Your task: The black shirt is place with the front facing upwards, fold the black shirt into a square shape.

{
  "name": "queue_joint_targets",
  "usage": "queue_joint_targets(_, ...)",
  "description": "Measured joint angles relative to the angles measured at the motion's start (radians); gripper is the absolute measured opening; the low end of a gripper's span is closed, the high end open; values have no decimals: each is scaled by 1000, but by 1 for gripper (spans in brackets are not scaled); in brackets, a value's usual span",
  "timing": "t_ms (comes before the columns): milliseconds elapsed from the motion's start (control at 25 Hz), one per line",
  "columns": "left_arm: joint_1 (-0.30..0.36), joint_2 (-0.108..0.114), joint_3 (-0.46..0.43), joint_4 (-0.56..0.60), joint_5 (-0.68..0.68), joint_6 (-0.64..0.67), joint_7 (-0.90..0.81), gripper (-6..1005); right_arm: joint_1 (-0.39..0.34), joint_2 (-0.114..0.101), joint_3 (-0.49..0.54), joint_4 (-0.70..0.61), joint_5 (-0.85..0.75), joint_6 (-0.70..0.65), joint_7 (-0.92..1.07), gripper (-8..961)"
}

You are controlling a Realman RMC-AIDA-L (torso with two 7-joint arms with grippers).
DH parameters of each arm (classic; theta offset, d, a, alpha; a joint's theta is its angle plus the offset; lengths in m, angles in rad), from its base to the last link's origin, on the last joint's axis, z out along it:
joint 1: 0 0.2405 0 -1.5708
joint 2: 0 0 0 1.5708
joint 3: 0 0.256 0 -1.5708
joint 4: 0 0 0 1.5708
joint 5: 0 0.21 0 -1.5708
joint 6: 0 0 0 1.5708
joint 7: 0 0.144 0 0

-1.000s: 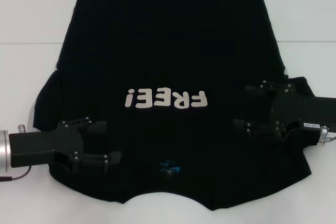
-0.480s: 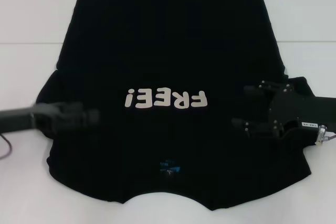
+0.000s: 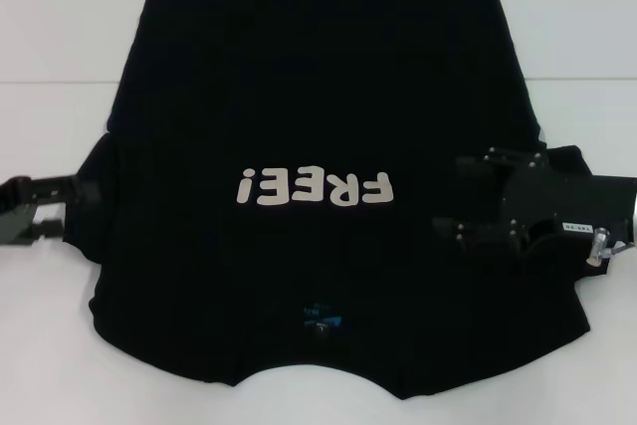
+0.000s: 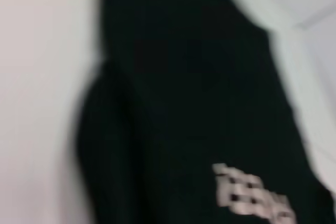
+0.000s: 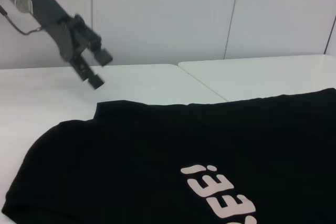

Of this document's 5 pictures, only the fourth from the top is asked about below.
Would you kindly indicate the black t-shirt with white lettering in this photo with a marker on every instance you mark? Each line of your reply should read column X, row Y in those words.
column 183, row 90

